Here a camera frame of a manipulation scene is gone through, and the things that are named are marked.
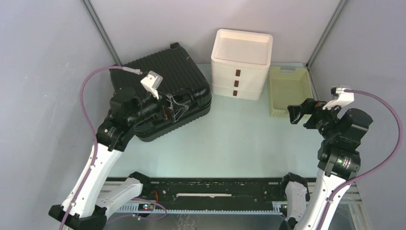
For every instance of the white stacked drawer unit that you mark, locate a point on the white stacked drawer unit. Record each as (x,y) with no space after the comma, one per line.
(240,63)

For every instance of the black ribbed hard-shell suitcase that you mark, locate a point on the black ribbed hard-shell suitcase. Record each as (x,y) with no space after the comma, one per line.
(181,78)

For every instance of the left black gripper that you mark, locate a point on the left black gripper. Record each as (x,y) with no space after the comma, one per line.
(175,113)

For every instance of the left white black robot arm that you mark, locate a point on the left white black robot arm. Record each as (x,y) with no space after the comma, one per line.
(84,209)

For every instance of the pale yellow perforated basket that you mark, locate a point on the pale yellow perforated basket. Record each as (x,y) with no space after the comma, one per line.
(287,86)

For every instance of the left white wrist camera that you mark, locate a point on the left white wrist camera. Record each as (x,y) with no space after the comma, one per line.
(151,82)

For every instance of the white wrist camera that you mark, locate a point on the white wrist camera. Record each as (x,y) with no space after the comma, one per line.
(151,82)
(340,97)

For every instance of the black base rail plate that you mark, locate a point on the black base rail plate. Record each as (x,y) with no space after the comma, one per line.
(218,195)

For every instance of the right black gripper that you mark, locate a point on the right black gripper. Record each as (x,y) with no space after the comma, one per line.
(297,111)

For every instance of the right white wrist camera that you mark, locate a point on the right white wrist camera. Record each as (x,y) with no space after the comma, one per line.
(340,97)

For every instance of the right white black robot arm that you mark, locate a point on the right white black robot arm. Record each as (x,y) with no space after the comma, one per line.
(339,162)

